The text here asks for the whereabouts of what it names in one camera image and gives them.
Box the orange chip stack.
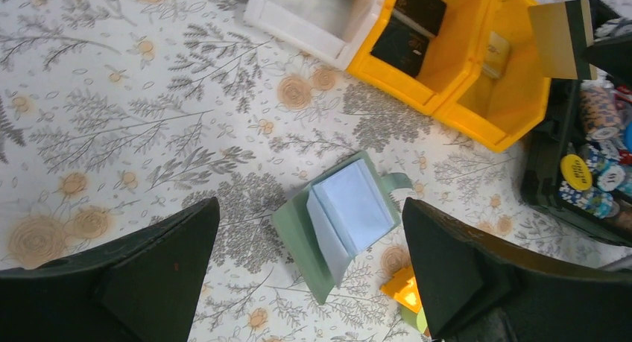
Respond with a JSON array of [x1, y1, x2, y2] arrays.
[[579, 86, 623, 142]]

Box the yellow dealer button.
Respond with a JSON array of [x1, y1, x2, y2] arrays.
[[560, 154, 593, 191]]

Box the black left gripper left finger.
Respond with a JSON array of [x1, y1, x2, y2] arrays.
[[1, 198, 220, 341]]

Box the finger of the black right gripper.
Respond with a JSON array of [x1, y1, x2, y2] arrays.
[[582, 33, 631, 89]]

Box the yellow plastic divided bin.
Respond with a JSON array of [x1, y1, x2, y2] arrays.
[[347, 0, 551, 152]]

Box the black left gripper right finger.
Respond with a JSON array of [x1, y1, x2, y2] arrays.
[[402, 198, 631, 341]]

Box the beige credit card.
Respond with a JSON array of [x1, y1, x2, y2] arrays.
[[482, 31, 511, 79], [528, 0, 597, 80]]

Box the black credit card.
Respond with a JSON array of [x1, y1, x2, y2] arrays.
[[370, 0, 447, 77]]

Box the green card holder wallet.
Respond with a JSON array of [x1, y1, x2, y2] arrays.
[[271, 151, 413, 305]]

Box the orange green sticky notes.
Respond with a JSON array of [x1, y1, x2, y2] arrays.
[[380, 266, 431, 338]]

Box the black poker chip case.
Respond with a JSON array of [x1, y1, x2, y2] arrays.
[[519, 0, 632, 248]]

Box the white plastic bin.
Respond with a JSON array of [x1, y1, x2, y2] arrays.
[[244, 0, 385, 70]]

